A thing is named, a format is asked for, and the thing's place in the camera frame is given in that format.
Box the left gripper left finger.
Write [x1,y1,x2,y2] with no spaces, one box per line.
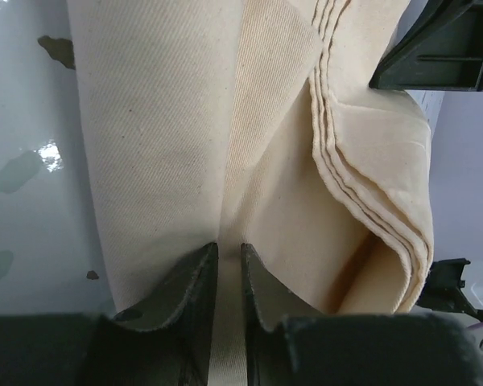
[0,243,218,385]

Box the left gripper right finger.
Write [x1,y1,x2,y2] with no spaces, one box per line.
[241,244,483,385]

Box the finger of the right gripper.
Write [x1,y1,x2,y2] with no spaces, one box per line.
[369,0,483,91]

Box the beige cloth mat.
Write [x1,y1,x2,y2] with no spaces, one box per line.
[68,1,434,385]

